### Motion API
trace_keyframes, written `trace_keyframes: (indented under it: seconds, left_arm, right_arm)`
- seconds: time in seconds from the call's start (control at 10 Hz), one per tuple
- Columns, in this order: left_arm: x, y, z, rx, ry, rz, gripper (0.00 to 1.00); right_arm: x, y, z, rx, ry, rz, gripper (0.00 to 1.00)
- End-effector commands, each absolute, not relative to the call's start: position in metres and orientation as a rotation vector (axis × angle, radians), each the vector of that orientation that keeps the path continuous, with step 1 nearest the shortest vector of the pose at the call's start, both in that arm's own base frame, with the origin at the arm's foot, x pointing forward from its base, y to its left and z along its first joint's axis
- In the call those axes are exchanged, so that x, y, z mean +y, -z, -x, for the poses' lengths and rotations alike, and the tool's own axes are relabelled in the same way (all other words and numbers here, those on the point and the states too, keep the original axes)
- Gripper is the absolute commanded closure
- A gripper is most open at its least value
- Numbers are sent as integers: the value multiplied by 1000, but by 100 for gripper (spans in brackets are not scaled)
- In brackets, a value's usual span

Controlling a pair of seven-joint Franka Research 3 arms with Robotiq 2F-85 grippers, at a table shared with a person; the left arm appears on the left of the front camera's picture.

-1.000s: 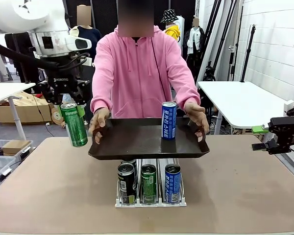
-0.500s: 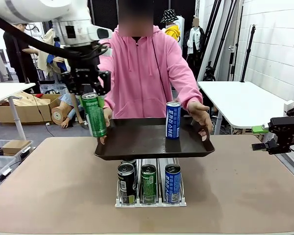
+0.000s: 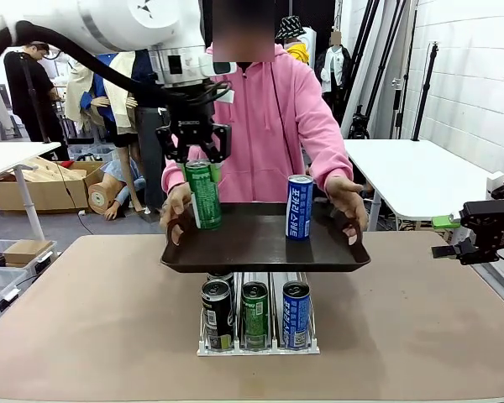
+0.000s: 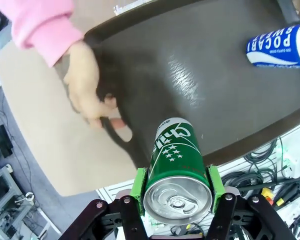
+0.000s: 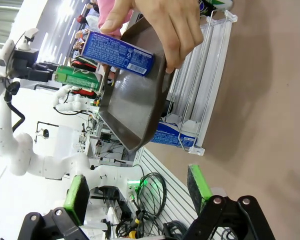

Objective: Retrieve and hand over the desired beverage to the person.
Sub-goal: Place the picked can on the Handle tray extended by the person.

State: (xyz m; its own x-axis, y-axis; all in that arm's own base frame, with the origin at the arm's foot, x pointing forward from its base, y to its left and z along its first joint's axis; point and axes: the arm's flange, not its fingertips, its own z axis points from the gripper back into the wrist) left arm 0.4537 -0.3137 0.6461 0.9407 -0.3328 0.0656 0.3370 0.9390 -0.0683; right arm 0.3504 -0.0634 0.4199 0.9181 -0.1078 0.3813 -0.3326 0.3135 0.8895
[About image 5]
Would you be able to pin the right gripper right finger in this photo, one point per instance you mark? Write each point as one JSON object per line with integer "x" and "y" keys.
{"x": 202, "y": 190}

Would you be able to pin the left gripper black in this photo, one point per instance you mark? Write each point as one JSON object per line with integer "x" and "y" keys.
{"x": 23, "y": 63}

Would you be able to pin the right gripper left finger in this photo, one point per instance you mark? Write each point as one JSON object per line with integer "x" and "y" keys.
{"x": 76, "y": 197}

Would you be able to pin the green Chilsung cider can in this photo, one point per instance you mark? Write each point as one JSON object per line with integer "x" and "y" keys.
{"x": 221, "y": 3}
{"x": 77, "y": 77}

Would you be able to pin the blue Pocari Sweat can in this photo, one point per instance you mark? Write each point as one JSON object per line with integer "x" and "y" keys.
{"x": 110, "y": 51}
{"x": 170, "y": 138}

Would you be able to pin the dark brown serving tray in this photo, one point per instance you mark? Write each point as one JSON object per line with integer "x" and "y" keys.
{"x": 130, "y": 105}

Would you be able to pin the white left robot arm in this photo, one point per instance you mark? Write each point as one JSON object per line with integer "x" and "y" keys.
{"x": 52, "y": 166}

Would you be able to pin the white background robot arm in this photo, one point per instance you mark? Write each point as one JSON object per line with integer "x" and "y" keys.
{"x": 76, "y": 103}

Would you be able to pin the person's left hand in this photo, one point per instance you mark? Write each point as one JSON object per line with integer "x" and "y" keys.
{"x": 170, "y": 25}

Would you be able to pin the black Pepsi can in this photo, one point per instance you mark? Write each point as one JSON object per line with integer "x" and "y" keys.
{"x": 203, "y": 5}

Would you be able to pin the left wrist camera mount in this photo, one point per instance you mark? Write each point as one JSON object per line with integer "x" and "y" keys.
{"x": 27, "y": 37}

